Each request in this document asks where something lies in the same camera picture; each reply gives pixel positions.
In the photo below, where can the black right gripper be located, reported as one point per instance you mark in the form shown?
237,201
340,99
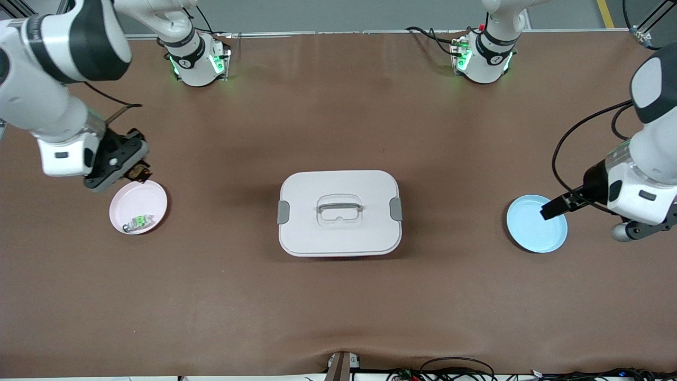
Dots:
112,141

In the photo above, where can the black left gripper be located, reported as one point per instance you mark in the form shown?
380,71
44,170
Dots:
594,183

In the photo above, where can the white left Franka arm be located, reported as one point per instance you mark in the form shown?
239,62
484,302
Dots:
656,148

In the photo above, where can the light blue round plate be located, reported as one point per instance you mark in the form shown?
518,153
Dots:
537,227

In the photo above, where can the white round dish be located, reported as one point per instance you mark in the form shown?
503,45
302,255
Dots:
143,203

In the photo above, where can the white lidded storage box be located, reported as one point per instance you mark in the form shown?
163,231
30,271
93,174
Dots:
338,233

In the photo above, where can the green push button switch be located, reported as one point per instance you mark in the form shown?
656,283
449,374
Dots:
138,222

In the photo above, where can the aluminium frame corner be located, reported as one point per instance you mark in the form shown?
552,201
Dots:
641,36

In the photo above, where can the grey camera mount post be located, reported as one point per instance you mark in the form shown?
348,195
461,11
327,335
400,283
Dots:
338,368

